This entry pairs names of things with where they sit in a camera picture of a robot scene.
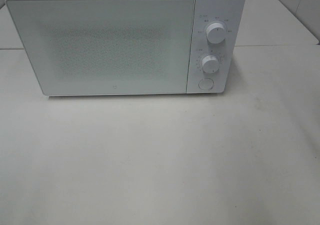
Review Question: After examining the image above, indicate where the lower white microwave knob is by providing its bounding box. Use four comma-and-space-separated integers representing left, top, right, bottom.
201, 55, 221, 74

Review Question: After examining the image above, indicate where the round microwave door button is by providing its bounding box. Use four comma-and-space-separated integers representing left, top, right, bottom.
198, 78, 214, 91

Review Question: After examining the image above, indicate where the white microwave oven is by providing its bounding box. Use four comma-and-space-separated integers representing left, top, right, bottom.
5, 0, 245, 96

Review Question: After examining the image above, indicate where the upper white microwave knob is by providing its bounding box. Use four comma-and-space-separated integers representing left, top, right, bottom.
205, 20, 227, 44

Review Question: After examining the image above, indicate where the white microwave door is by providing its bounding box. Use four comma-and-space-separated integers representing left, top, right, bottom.
7, 0, 194, 96

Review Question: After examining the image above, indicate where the white microwave knob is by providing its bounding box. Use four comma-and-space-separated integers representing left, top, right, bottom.
201, 55, 221, 74
205, 20, 227, 44

